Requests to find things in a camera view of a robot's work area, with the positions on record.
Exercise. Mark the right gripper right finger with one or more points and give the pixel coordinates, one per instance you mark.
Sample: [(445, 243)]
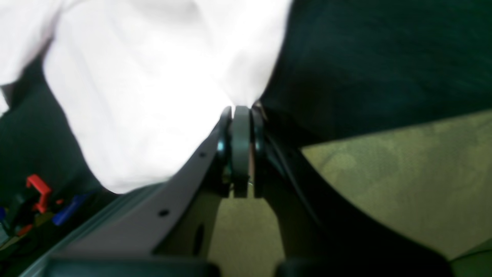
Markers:
[(324, 235)]

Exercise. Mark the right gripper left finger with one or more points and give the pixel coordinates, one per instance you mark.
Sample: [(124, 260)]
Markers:
[(162, 231)]

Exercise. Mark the black table cloth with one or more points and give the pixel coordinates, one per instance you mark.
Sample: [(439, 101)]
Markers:
[(346, 67)]

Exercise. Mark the orange blue clamp right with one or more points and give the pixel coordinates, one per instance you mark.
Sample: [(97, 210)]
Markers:
[(37, 198)]

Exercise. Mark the pink T-shirt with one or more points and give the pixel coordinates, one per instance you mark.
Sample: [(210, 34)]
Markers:
[(143, 82)]

